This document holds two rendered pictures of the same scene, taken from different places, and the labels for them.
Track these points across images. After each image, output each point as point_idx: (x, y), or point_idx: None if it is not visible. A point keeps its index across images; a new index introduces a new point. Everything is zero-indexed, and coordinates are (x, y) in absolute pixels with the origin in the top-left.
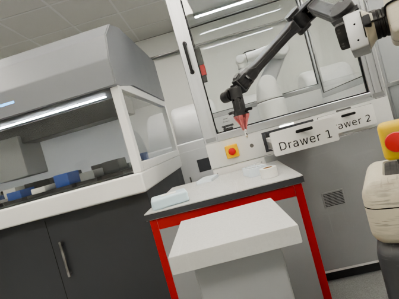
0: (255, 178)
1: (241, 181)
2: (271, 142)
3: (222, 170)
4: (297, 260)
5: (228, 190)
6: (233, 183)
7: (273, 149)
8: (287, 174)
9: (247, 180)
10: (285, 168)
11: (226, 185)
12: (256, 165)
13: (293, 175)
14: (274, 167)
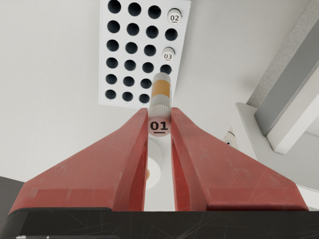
0: (110, 114)
1: (64, 101)
2: (241, 150)
3: None
4: None
5: (9, 155)
6: (36, 86)
7: (236, 124)
8: (169, 183)
9: (81, 109)
10: (228, 107)
11: (9, 87)
12: (152, 58)
13: (164, 206)
14: (147, 188)
